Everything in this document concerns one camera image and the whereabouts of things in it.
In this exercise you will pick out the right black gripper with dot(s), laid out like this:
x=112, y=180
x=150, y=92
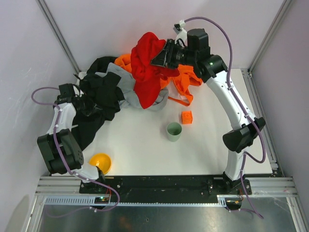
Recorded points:
x=170, y=54

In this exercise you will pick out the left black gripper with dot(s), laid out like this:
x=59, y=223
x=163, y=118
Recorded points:
x=80, y=104

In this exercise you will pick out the red cloth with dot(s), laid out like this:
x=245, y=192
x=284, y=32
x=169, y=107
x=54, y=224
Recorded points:
x=148, y=77

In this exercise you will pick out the black cloth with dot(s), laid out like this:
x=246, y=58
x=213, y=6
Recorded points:
x=100, y=87

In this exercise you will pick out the grey sweatshirt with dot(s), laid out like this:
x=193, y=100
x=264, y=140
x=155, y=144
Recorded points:
x=126, y=84

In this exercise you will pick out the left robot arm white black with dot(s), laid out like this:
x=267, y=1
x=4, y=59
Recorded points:
x=59, y=148

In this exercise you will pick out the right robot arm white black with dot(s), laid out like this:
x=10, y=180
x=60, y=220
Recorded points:
x=212, y=70

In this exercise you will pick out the orange cloth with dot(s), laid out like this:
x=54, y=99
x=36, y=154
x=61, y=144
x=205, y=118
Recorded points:
x=182, y=82

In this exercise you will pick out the orange toy cube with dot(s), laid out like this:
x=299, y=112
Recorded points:
x=186, y=117

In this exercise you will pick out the pale green cup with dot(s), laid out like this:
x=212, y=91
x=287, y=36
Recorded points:
x=174, y=130

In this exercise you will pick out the yellow bowl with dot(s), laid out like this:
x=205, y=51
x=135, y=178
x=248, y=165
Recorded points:
x=102, y=161

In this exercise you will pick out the left aluminium frame post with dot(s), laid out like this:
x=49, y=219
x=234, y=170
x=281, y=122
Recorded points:
x=42, y=4

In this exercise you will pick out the aluminium frame post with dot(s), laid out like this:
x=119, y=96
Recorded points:
x=42, y=4
x=276, y=23

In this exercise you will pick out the right aluminium frame post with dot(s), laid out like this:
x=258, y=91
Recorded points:
x=276, y=23

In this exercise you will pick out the aluminium front rail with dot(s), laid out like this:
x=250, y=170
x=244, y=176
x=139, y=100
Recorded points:
x=261, y=186

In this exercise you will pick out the grey slotted cable duct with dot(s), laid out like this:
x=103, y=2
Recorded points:
x=219, y=201

